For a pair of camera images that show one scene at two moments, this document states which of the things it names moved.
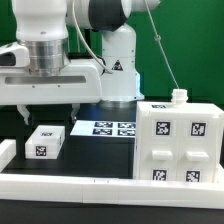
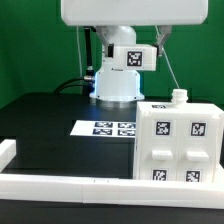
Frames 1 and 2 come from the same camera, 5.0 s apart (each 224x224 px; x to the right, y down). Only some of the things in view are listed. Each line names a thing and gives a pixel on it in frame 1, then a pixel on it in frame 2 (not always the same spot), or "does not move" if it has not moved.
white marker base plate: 105,128 does not move
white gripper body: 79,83 -> 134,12
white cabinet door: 157,149 does not move
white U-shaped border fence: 107,190 does not move
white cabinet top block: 45,142 -> 135,57
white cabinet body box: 178,142 does not move
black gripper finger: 23,110 -> 108,46
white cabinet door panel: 198,149 does not move
